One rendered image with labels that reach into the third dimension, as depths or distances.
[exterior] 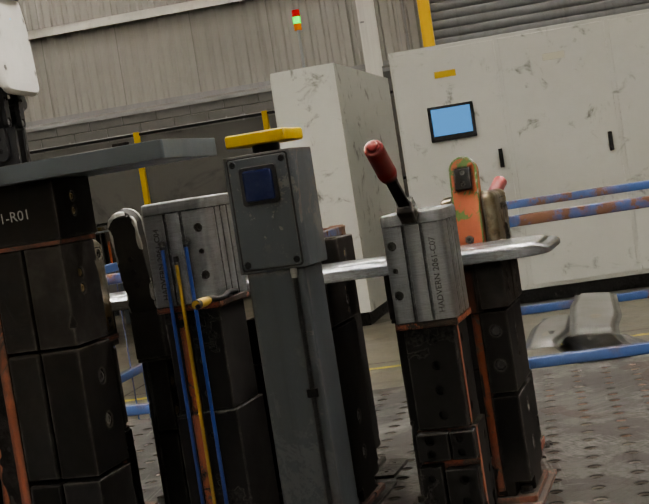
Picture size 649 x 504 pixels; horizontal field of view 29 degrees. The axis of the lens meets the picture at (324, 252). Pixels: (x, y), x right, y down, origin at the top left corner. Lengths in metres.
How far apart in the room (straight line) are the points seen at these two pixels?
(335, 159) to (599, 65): 2.06
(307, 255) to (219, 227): 0.25
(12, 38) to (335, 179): 8.24
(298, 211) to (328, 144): 8.33
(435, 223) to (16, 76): 0.45
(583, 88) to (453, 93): 0.95
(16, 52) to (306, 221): 0.35
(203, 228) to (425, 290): 0.25
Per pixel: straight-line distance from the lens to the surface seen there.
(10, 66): 1.28
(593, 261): 9.46
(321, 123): 9.51
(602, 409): 1.96
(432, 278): 1.30
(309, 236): 1.18
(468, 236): 1.62
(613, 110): 9.44
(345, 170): 9.47
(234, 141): 1.19
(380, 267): 1.43
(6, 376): 1.31
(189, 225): 1.37
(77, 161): 1.21
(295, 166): 1.17
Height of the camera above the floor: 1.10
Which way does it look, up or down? 3 degrees down
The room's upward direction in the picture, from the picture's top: 9 degrees counter-clockwise
